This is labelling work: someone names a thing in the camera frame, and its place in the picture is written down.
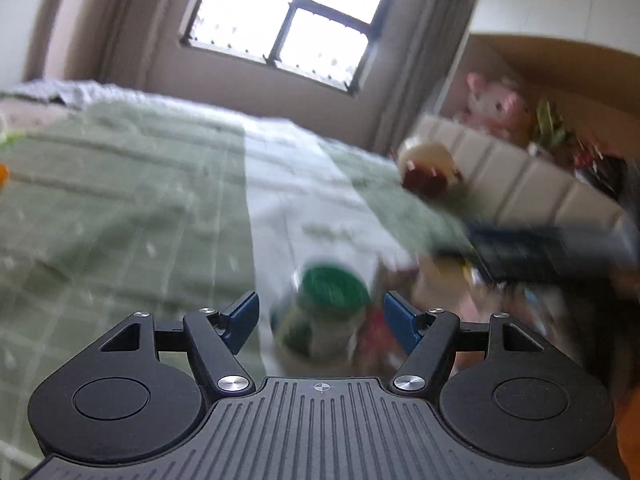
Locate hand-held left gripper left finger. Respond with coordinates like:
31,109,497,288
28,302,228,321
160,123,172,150
97,290,261,395

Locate barred window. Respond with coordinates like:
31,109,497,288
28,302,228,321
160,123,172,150
178,0,402,96

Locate cream round plush toy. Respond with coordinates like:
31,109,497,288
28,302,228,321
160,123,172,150
397,140,464,200

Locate beige curtain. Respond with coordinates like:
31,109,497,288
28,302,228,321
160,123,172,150
24,0,168,92
374,0,487,157

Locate grey blanket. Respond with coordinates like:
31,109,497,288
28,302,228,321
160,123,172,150
0,79,133,112

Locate pink plush toy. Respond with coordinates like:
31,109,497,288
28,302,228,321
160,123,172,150
452,72,531,139

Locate green lid jar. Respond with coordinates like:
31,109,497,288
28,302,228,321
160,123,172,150
271,261,373,369

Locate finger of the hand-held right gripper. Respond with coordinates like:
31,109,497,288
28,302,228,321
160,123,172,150
466,224,569,243
433,244,495,262

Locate green leafy plant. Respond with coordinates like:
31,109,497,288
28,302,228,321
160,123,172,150
529,98,577,154

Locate red foil packet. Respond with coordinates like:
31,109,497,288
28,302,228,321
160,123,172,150
356,309,402,362

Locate cream padded headboard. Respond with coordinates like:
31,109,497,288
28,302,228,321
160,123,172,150
399,112,637,262

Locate green printed bed sheet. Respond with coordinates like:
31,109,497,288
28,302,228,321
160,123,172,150
0,91,471,480

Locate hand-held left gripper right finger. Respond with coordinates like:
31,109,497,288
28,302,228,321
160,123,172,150
382,291,546,394

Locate pink cardboard box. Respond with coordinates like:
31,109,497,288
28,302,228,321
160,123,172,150
374,254,593,377

